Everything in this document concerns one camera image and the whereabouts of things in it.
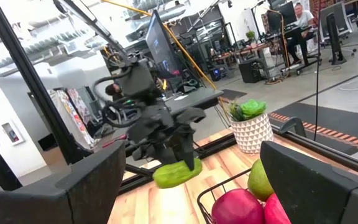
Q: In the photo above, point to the person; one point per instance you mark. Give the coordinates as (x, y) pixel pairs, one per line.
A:
(303, 31)
(113, 90)

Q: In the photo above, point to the large red apple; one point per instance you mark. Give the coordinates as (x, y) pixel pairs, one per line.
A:
(273, 211)

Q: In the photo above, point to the computer monitor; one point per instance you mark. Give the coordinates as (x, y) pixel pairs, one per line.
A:
(160, 46)

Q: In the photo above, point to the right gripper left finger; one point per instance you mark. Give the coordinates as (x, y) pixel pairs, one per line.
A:
(73, 199)

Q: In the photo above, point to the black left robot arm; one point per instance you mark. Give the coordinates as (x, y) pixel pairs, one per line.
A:
(138, 81)

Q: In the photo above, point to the black computer case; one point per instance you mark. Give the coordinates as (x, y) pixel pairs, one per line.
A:
(250, 70)

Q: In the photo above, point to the white wall cabinet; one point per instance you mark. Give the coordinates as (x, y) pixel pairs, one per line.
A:
(12, 133)

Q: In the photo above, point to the green pear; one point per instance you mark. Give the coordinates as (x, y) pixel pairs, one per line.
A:
(258, 183)

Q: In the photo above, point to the dark grey desk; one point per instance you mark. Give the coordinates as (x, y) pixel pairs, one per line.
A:
(197, 98)

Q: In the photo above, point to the black hazard striped floor mat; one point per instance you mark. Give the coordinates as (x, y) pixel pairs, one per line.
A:
(337, 121)

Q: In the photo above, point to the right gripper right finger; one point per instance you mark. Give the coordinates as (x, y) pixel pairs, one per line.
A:
(322, 199)

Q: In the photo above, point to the colourful printed banner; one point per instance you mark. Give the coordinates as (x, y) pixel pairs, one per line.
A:
(73, 115)

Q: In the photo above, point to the succulent in white patterned pot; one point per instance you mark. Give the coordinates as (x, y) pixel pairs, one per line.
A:
(250, 133)

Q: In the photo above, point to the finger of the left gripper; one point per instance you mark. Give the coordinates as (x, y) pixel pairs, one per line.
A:
(158, 155)
(183, 152)

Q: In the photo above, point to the green cucumber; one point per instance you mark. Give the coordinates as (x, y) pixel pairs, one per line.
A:
(166, 177)

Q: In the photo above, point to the black aluminium table frame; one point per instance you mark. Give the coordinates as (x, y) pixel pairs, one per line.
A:
(25, 71)

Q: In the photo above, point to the dark red apple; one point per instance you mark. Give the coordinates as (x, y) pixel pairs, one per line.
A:
(238, 207)

